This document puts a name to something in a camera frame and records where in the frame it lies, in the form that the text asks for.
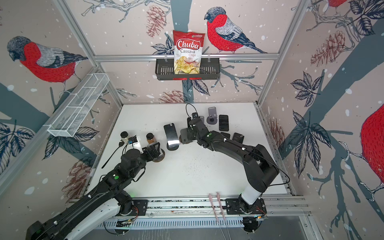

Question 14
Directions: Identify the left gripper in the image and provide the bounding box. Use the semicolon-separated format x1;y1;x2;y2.
130;141;160;179

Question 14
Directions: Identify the black smartphone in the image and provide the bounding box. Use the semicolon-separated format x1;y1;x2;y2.
232;133;245;144
219;115;229;132

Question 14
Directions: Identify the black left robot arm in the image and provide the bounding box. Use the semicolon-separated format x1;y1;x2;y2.
26;143;164;240

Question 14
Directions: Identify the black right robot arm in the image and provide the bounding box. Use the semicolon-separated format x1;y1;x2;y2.
181;117;280;212

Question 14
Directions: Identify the black-lid brown spice jar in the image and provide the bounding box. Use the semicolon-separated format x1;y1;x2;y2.
146;133;157;145

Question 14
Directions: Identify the black spoon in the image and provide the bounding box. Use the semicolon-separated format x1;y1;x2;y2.
102;140;125;169

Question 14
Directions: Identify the black-lid pale spice jar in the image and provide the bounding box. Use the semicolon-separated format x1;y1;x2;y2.
120;131;129;144

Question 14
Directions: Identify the pink chopstick right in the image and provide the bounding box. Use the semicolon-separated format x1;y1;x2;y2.
217;192;232;240

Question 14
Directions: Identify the Chuba cassava chips bag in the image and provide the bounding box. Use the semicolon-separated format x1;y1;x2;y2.
173;31;205;74

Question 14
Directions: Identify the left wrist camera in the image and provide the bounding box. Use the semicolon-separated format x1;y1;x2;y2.
128;135;143;153

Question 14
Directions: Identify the black wall basket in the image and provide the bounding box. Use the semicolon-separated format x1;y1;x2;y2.
155;57;221;81

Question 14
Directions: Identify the base rail plate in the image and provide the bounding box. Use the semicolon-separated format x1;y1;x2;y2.
80;196;310;230

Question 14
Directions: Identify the white wire mesh shelf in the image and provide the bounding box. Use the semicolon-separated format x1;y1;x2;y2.
48;73;110;137

